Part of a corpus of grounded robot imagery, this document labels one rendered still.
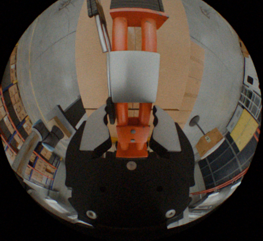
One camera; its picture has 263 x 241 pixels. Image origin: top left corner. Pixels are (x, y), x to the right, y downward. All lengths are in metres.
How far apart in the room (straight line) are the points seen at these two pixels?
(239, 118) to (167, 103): 7.16
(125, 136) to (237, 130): 7.35
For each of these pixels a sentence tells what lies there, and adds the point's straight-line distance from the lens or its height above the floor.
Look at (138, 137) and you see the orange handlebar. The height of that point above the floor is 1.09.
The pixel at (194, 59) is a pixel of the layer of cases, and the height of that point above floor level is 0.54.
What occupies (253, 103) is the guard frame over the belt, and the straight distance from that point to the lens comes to 7.20.
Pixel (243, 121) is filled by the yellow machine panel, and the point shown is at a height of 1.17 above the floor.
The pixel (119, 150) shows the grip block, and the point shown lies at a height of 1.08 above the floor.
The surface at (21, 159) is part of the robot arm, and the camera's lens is 0.74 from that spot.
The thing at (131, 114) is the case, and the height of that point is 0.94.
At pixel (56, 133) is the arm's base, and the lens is 0.96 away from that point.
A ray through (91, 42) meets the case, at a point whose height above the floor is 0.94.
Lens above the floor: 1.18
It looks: 57 degrees down
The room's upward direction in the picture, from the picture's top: 180 degrees counter-clockwise
